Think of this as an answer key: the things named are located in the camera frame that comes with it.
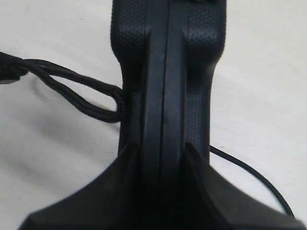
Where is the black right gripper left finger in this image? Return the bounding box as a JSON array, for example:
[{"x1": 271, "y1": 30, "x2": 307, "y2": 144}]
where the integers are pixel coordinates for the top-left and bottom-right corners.
[{"x1": 20, "y1": 144, "x2": 138, "y2": 230}]

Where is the black braided rope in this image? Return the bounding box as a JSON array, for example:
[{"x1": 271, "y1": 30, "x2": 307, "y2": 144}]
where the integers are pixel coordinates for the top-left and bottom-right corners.
[{"x1": 0, "y1": 51, "x2": 295, "y2": 216}]

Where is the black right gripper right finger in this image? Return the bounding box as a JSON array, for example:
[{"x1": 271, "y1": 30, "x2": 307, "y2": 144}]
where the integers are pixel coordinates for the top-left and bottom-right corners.
[{"x1": 184, "y1": 143, "x2": 304, "y2": 230}]

